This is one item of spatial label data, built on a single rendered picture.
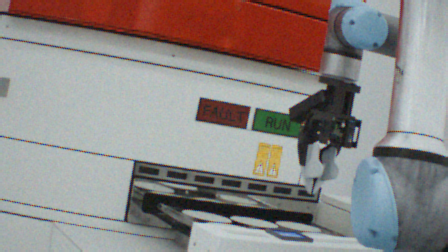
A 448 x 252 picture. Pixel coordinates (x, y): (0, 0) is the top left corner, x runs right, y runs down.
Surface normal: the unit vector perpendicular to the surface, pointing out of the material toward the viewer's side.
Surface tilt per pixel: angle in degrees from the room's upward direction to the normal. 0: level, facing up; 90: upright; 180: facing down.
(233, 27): 90
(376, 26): 90
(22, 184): 90
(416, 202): 80
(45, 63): 90
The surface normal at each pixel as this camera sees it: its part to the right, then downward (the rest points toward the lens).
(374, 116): 0.43, 0.14
